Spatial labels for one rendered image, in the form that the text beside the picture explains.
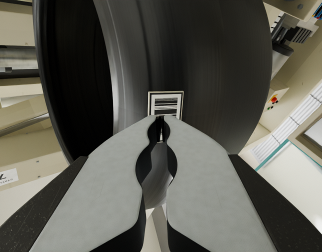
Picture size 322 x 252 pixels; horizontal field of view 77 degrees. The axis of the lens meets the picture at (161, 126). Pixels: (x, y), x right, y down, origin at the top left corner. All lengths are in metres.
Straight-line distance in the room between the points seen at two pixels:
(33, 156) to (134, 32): 0.73
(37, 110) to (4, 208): 2.28
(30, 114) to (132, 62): 0.72
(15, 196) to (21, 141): 2.24
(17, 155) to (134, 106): 0.71
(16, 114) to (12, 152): 0.15
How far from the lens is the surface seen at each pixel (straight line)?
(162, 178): 0.29
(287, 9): 0.55
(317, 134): 0.86
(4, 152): 0.92
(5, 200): 3.15
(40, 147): 0.92
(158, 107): 0.22
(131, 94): 0.24
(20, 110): 0.96
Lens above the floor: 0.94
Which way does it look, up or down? 38 degrees up
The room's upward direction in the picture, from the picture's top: 156 degrees counter-clockwise
